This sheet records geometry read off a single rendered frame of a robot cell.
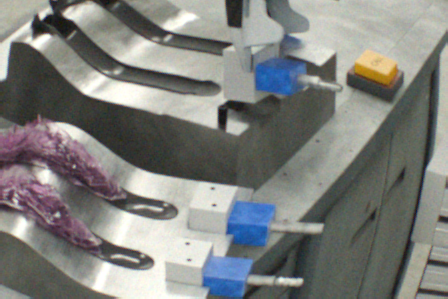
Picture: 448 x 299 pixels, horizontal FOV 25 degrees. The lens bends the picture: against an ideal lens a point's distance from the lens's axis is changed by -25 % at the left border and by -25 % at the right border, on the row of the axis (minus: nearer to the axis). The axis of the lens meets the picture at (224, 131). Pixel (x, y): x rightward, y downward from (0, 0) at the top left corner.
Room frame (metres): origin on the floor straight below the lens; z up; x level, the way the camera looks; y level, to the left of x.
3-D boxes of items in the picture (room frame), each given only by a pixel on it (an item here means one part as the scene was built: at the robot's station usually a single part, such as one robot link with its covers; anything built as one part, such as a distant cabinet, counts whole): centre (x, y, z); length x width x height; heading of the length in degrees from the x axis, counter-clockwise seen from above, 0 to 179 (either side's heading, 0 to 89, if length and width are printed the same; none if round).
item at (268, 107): (1.20, -0.03, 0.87); 0.05 x 0.05 x 0.04; 62
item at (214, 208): (1.02, -0.04, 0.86); 0.13 x 0.05 x 0.05; 79
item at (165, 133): (1.36, 0.14, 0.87); 0.50 x 0.26 x 0.14; 62
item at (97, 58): (1.35, 0.14, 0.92); 0.35 x 0.16 x 0.09; 62
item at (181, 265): (0.91, -0.02, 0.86); 0.13 x 0.05 x 0.05; 79
